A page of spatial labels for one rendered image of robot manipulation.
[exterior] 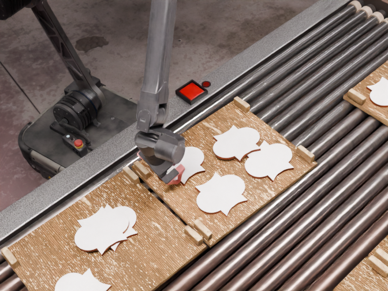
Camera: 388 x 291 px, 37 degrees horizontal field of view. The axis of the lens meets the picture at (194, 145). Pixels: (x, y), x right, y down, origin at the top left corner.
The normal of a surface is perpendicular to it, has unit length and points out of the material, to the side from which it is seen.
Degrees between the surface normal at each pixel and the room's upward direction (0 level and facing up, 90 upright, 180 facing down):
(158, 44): 54
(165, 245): 0
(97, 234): 0
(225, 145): 6
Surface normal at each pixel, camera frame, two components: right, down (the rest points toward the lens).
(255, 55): -0.04, -0.65
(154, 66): -0.43, 0.15
